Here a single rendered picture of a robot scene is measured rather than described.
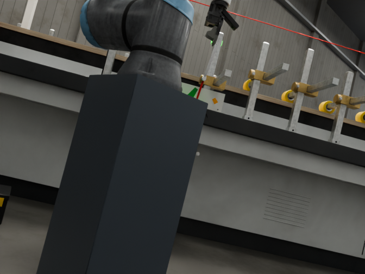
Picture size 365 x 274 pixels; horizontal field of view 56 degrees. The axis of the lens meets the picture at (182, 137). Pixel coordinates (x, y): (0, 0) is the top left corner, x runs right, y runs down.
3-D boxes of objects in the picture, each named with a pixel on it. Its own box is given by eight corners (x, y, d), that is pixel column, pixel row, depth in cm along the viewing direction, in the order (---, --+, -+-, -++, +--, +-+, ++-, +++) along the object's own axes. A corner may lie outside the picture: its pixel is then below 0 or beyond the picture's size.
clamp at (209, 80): (224, 89, 176) (226, 80, 176) (199, 82, 174) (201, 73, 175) (221, 91, 181) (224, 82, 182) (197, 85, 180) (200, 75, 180)
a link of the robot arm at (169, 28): (168, 47, 87) (184, -18, 88) (115, 42, 95) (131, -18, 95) (191, 67, 101) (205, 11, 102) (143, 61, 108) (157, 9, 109)
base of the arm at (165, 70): (194, 99, 96) (202, 66, 97) (140, 77, 83) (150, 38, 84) (154, 97, 110) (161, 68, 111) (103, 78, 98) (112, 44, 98)
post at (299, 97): (294, 135, 181) (314, 49, 183) (288, 134, 180) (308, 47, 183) (291, 135, 184) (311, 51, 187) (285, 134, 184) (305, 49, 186)
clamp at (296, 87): (318, 96, 181) (320, 87, 182) (294, 89, 180) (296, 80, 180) (312, 98, 187) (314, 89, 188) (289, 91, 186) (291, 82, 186)
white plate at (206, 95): (220, 112, 175) (225, 94, 176) (172, 99, 172) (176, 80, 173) (220, 112, 176) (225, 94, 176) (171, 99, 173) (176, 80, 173)
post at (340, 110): (334, 157, 183) (354, 72, 186) (328, 155, 183) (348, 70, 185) (331, 157, 187) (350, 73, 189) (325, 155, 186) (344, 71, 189)
